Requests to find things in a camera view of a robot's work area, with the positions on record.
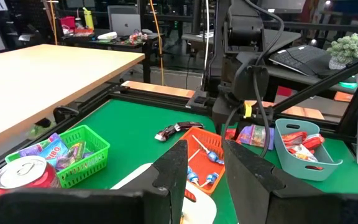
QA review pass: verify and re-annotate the red round candy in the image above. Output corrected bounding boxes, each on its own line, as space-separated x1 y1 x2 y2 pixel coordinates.
184 189 197 203

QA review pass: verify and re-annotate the black side desk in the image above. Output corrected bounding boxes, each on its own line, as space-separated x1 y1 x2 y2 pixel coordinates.
181 28 358 103

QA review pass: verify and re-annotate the orange Reese's pack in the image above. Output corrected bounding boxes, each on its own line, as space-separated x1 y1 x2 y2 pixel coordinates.
287 144 319 162
282 131 309 147
301 133 326 152
224 128 241 141

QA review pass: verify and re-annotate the yellow cable tag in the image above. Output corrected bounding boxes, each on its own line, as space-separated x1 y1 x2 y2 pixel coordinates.
243 102 253 119

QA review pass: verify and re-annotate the yellow bottle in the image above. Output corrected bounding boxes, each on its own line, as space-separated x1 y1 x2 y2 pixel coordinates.
82 6 95 30

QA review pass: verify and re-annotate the white cable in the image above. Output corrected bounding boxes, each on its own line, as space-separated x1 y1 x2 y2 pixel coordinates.
201 0 211 88

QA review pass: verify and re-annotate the green plastic basket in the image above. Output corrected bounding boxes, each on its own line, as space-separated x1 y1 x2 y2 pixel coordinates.
4 124 111 189

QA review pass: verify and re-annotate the green table mat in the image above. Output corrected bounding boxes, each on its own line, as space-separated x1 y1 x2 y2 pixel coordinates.
0 98 358 224

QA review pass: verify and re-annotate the light wooden desk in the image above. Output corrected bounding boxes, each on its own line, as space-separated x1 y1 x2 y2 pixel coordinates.
0 43 145 153

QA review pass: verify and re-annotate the white rounded object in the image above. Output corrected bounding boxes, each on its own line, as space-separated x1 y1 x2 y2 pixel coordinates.
97 30 119 40

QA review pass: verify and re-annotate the clear gummy candy pack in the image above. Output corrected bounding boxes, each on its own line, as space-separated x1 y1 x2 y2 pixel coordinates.
54 152 81 171

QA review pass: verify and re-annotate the red Coca-Cola can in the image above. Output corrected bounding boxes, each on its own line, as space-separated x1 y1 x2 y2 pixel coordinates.
0 154 62 198

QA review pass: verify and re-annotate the green succulent plant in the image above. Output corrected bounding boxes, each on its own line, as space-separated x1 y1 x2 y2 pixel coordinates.
326 32 358 63

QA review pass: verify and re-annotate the brown Hershey's chocolate bar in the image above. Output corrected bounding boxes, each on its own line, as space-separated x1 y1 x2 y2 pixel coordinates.
154 121 204 142

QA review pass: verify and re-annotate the yellow purple candy pack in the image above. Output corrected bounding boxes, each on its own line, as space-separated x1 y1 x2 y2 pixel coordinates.
68 140 89 160

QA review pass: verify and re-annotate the blue lollipop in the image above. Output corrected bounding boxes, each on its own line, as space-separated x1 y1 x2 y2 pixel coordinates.
186 149 200 187
192 134 225 165
199 171 220 188

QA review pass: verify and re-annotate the yellow cable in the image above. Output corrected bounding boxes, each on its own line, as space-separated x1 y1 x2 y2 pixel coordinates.
149 0 165 86
49 0 59 46

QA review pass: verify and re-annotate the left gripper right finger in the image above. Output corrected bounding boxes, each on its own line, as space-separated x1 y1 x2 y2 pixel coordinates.
222 139 323 224

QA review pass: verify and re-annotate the white plastic bin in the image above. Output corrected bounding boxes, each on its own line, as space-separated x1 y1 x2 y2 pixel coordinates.
110 162 218 224

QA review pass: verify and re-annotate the blue Haribo pack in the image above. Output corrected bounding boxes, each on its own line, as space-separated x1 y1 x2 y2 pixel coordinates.
39 138 70 167

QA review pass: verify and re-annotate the black aluminium table frame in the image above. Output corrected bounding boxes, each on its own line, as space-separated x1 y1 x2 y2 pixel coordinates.
0 42 358 190

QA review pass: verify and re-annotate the black keyboard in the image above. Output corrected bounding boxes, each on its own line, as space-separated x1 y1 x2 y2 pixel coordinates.
268 44 332 77

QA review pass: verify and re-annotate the pink box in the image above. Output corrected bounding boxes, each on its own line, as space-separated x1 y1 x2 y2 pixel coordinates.
59 16 76 32

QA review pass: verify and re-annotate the black background desk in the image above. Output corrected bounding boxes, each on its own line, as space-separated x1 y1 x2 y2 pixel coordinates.
62 29 162 75

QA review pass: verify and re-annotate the grey plant pot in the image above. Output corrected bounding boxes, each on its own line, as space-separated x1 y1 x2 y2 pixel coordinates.
328 57 348 71

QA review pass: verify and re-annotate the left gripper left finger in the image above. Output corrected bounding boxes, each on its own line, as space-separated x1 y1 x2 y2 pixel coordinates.
121 139 188 224

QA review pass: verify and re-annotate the silver laptop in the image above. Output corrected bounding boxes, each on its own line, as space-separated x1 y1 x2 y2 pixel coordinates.
107 5 150 37

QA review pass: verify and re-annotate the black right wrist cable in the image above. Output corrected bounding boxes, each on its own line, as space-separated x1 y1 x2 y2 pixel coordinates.
221 0 285 158

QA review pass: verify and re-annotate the orange plastic basket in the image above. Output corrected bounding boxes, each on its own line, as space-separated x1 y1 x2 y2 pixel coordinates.
178 126 227 196

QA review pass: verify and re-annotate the teal plastic bin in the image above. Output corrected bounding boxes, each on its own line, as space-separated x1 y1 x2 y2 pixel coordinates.
273 118 344 182

